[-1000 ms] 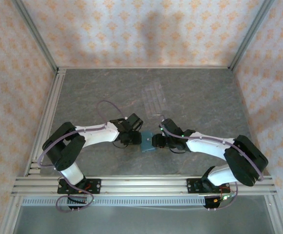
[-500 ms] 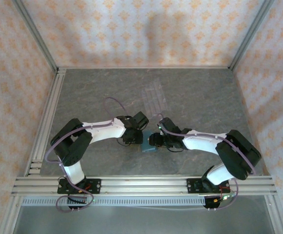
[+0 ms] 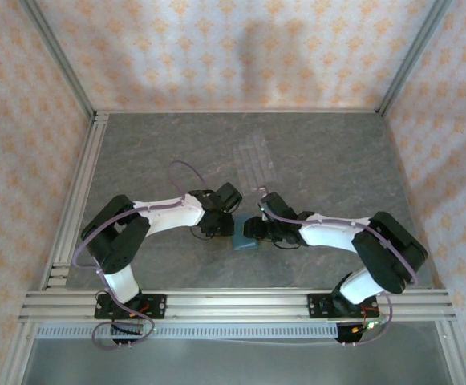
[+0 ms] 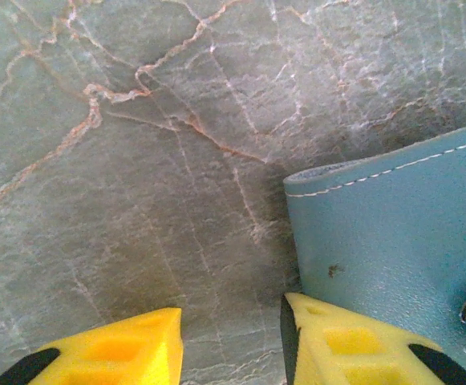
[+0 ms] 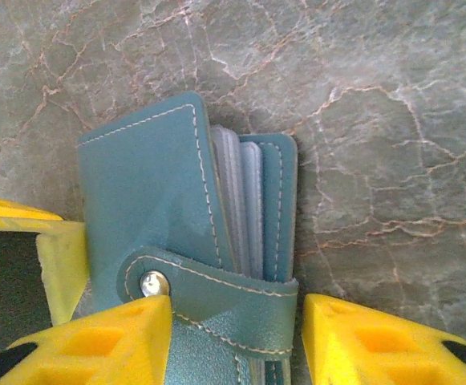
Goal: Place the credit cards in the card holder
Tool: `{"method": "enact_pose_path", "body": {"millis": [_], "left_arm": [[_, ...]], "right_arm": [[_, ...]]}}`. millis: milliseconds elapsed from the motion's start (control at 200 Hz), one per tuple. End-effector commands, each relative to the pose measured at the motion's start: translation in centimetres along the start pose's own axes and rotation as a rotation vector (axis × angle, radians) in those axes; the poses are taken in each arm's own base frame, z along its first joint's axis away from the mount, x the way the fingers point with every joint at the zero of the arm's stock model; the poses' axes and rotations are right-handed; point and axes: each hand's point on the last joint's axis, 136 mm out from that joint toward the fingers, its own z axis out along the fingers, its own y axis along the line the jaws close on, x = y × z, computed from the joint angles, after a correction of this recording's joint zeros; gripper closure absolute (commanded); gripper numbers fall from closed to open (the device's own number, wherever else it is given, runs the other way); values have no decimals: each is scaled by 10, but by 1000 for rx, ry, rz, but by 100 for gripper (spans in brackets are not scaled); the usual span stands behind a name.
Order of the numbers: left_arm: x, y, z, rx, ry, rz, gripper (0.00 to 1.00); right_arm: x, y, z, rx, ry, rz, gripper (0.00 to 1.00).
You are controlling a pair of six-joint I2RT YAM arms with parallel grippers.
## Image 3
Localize blue card holder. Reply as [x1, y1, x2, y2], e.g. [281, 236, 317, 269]
[229, 215, 263, 253]

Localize clear acrylic card stand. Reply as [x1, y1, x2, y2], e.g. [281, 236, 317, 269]
[232, 128, 282, 193]

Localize black controller board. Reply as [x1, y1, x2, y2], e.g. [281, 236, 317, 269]
[110, 322, 145, 348]
[334, 320, 390, 348]

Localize grey metal sheet panel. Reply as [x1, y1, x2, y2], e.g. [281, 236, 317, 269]
[22, 338, 452, 385]

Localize right thin black camera cable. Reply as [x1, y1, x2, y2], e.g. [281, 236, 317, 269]
[270, 238, 300, 250]

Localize thin black camera cable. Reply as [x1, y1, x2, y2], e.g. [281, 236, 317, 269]
[270, 238, 300, 250]
[189, 226, 217, 241]

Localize left thin black camera cable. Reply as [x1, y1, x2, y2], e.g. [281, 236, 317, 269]
[189, 226, 217, 241]

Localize left black wrist camera box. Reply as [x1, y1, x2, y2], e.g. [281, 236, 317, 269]
[213, 181, 244, 214]

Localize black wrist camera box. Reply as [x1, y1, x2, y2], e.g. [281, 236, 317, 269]
[213, 181, 244, 214]
[258, 192, 298, 222]

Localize right black wrist camera box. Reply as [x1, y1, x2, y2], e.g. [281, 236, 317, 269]
[258, 192, 298, 222]

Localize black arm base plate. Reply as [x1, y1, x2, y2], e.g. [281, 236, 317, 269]
[94, 293, 167, 321]
[307, 292, 379, 320]

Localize grey slotted cable duct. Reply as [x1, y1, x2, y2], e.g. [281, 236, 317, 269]
[34, 322, 340, 341]

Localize thin aluminium edge rail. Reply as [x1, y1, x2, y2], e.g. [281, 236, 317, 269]
[94, 107, 385, 116]

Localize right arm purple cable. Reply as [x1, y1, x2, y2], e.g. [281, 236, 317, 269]
[256, 184, 420, 349]

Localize wide aluminium edge rail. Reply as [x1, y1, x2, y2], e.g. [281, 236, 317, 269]
[44, 111, 110, 290]

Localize aluminium frame leg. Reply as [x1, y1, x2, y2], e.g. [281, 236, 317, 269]
[435, 320, 466, 385]
[0, 320, 37, 385]

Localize aluminium frame post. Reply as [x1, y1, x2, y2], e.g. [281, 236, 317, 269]
[375, 0, 455, 117]
[18, 0, 99, 118]

